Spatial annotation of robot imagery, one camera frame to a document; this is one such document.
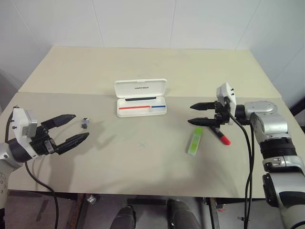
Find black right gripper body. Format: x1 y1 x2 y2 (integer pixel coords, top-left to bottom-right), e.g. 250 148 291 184
213 99 236 128

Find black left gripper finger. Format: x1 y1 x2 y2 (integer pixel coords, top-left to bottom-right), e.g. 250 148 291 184
41 114 77 131
55 132 90 155

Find black marker with red cap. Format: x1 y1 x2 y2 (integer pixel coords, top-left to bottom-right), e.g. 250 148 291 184
209 125 232 146

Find black metal table frame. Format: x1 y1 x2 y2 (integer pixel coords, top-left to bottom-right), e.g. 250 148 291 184
7 189 267 229

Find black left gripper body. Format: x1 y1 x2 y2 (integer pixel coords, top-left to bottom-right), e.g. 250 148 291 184
30 123 61 157

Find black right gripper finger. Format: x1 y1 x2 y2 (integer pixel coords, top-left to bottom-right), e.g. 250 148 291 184
190 101 218 112
187 117 216 127

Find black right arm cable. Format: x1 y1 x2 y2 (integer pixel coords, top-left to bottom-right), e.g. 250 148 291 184
228 114 255 229

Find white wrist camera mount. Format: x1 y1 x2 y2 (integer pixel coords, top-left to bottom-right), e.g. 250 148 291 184
11 106 40 159
216 82 237 126

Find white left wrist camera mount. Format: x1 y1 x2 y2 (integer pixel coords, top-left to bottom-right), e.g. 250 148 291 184
11 106 40 159

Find dark rounded shape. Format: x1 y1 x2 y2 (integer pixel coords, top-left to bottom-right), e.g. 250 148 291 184
166 199 199 229
115 205 137 229

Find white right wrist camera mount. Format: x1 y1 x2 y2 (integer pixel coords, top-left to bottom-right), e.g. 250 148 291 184
216 82 237 126

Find white hinged pencil case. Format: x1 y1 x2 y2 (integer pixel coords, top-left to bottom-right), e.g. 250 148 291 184
113 77 169 118

